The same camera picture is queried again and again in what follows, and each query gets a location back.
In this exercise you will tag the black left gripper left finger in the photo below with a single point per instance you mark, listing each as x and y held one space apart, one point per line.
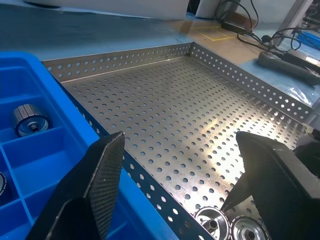
100 180

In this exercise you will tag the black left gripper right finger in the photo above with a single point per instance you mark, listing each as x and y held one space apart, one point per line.
275 190

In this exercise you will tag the blue compartment tray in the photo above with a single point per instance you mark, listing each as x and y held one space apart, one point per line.
50 155

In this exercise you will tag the perforated metal tray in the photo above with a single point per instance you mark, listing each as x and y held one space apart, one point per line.
175 113

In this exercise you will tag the black handheld tool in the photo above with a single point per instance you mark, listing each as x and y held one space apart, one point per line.
282 65

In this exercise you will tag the blue tube bundle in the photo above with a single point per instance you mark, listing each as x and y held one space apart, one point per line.
310 38

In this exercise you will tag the yellow tape marking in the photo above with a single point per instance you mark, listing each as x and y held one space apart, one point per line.
215 37

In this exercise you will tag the black power adapter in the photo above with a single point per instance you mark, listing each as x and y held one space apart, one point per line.
236 25

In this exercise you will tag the white backdrop board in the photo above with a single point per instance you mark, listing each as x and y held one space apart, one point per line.
112 8

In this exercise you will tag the white paper roll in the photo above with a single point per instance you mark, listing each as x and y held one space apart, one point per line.
207 7

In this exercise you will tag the aluminium frame post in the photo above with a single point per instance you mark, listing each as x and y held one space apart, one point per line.
295 17

